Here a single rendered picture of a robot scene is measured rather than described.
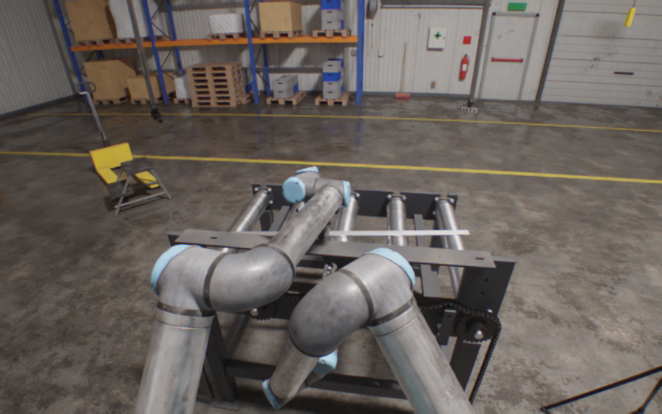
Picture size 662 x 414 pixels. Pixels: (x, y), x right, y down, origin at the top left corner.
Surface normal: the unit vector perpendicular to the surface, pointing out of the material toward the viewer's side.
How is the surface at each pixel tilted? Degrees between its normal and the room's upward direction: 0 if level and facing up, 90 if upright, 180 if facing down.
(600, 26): 90
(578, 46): 90
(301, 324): 63
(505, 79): 90
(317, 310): 47
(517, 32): 90
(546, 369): 0
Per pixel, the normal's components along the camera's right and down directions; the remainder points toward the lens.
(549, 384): -0.01, -0.87
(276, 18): -0.15, 0.49
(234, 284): 0.22, -0.14
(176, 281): -0.22, -0.22
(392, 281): 0.45, -0.35
